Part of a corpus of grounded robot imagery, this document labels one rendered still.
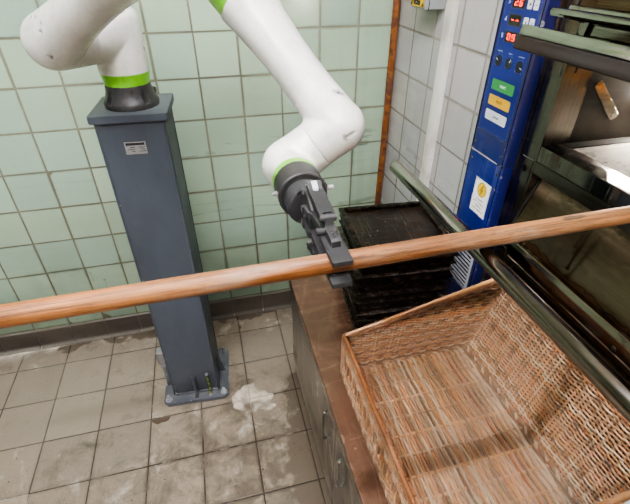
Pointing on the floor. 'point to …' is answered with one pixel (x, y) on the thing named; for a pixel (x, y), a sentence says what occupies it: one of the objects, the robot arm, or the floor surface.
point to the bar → (516, 288)
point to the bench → (330, 391)
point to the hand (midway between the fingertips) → (336, 260)
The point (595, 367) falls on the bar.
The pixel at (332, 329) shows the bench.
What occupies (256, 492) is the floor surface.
